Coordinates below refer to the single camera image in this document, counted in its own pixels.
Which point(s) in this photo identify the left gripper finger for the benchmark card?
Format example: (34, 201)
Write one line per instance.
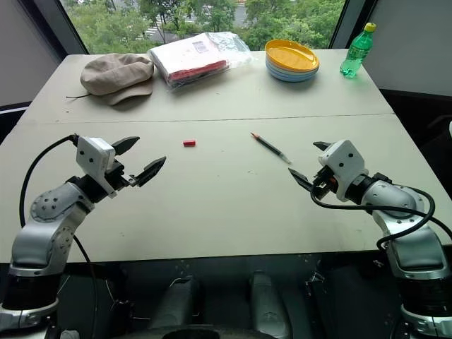
(151, 171)
(125, 144)

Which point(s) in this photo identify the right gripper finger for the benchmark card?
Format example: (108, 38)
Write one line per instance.
(300, 178)
(322, 144)

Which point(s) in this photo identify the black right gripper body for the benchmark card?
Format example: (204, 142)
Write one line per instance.
(323, 183)

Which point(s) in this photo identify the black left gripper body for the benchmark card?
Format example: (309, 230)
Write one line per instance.
(118, 178)

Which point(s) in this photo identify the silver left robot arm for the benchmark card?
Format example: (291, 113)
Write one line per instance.
(42, 233)

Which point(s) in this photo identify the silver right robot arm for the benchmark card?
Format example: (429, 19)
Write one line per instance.
(413, 243)

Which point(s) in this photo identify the black pen with red tip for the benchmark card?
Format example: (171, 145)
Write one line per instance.
(270, 147)

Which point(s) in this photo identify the green plastic bottle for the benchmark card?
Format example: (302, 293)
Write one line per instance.
(355, 53)

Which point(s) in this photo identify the small red eraser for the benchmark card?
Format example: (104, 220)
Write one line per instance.
(189, 143)

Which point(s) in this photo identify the beige newsboy hat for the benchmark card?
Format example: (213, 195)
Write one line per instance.
(116, 76)

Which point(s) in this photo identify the pale peach plate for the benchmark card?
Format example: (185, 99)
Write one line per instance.
(284, 73)

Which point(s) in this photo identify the light blue plate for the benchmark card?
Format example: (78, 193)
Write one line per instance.
(282, 69)

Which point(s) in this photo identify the clear bag of folded cloths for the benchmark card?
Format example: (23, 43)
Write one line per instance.
(194, 60)

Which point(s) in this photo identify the dark rounded robot leg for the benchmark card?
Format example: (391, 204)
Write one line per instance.
(176, 303)
(268, 303)

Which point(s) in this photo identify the dark rounded robot waist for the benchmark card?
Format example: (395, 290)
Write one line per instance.
(197, 332)

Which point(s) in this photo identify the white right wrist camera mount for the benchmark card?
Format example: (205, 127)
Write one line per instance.
(344, 162)

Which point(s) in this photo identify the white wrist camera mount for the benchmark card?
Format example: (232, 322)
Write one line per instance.
(344, 162)
(92, 155)

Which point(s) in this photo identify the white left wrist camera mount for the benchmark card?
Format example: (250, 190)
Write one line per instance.
(92, 155)

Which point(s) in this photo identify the black window frame post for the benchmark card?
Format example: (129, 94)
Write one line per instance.
(58, 24)
(347, 23)

